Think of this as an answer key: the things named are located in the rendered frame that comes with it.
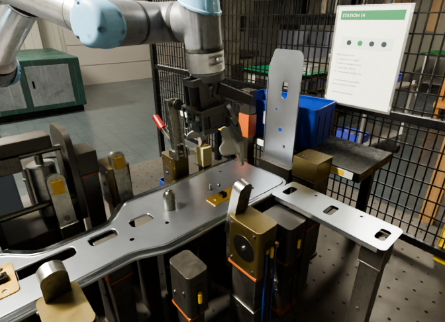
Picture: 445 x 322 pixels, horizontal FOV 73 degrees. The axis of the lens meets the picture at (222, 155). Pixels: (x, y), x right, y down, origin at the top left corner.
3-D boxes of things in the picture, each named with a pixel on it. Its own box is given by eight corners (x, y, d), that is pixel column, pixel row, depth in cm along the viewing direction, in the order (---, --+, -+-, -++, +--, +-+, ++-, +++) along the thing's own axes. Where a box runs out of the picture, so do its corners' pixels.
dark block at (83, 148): (103, 284, 89) (75, 154, 71) (95, 271, 93) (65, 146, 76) (120, 275, 92) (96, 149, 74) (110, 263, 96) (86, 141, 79)
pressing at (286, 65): (291, 168, 91) (303, 50, 77) (262, 156, 99) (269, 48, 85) (292, 167, 92) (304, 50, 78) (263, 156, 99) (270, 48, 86)
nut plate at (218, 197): (215, 206, 73) (215, 201, 72) (205, 199, 76) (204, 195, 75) (239, 193, 78) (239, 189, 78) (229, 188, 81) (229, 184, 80)
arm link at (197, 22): (189, -12, 59) (227, -16, 55) (195, 46, 64) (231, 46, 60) (164, -11, 53) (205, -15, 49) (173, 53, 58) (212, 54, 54)
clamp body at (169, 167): (179, 256, 100) (171, 160, 85) (163, 242, 106) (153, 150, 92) (195, 247, 104) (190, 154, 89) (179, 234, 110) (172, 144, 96)
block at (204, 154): (205, 246, 104) (202, 148, 89) (199, 241, 106) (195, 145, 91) (213, 242, 106) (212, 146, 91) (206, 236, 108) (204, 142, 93)
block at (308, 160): (302, 266, 95) (317, 163, 80) (283, 253, 101) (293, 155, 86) (316, 254, 100) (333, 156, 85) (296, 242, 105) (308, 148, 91)
